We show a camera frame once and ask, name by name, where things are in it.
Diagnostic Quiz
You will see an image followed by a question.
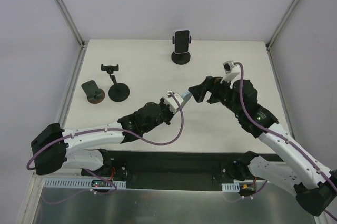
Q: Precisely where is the blue case smartphone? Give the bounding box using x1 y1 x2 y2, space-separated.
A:
181 91 192 108

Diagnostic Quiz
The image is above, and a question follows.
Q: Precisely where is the black round base phone stand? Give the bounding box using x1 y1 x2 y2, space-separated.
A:
101 64 130 102

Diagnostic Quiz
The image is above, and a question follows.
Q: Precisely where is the lilac case smartphone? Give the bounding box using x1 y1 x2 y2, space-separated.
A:
174 29 190 54

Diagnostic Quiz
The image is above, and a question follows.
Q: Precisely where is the wooden base phone stand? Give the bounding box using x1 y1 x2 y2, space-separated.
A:
81 80 105 104

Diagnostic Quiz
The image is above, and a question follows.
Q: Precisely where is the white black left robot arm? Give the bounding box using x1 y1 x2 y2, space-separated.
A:
26 93 182 176

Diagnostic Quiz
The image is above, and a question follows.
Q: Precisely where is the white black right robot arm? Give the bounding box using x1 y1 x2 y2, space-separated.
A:
189 76 336 216

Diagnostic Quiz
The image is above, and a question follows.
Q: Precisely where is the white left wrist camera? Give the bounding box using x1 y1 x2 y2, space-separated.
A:
164 91 184 114

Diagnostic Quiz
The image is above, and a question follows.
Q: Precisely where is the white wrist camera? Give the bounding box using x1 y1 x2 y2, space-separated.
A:
164 91 184 114
221 61 240 82

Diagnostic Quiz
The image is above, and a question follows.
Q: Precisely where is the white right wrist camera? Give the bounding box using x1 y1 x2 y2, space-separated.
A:
221 61 240 82

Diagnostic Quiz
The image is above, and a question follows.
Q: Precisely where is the right white cable duct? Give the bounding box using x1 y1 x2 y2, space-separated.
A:
221 181 256 193

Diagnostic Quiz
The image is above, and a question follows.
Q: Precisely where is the white cable duct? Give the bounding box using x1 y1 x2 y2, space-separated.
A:
221 181 256 193
44 178 126 190

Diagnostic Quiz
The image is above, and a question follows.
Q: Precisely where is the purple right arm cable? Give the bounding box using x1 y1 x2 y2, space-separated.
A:
234 62 337 219

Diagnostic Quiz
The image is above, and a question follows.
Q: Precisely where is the left white cable duct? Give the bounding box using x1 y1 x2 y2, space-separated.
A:
44 178 126 190

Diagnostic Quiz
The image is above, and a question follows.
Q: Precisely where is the left aluminium frame rail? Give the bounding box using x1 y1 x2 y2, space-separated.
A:
17 0 88 223

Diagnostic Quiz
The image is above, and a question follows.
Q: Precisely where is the aluminium frame rail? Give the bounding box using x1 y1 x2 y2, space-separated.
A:
17 0 88 223
265 0 301 138

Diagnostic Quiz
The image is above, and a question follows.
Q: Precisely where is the right aluminium frame rail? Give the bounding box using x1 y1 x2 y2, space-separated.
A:
265 0 301 138

